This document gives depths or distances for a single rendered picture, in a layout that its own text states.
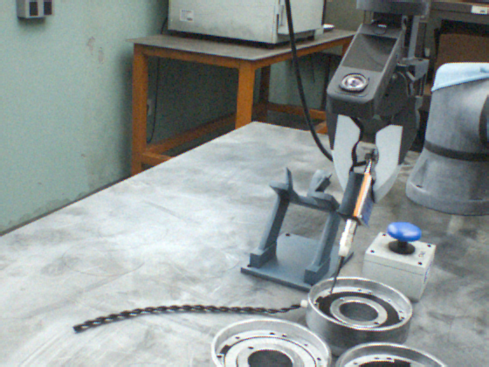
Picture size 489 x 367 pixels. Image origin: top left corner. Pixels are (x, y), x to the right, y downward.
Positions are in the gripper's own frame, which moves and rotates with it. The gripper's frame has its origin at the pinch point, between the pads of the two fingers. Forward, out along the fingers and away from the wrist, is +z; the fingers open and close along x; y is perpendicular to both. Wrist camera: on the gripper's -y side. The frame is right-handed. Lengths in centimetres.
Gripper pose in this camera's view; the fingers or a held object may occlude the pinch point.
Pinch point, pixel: (361, 190)
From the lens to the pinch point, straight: 69.9
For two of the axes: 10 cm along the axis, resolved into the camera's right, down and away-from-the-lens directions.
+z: -0.7, 9.4, 3.3
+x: -8.8, -2.1, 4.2
